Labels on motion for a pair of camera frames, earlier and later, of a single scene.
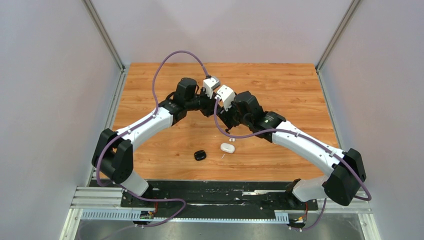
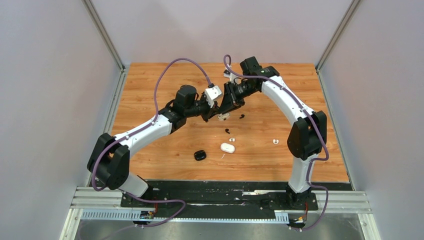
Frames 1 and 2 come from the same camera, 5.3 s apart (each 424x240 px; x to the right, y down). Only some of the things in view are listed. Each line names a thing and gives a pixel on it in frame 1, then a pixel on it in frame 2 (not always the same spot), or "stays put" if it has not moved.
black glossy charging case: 200,155 stays put
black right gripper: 225,116 to 230,100
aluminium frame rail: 100,204 stays put
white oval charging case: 227,147 stays put
